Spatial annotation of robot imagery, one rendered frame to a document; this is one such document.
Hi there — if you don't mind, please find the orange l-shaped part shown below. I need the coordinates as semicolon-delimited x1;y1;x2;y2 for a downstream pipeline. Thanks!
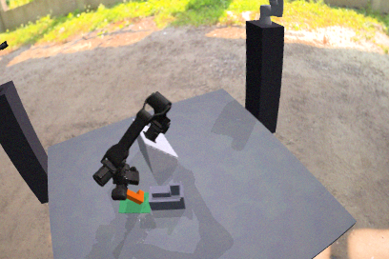
127;190;144;205

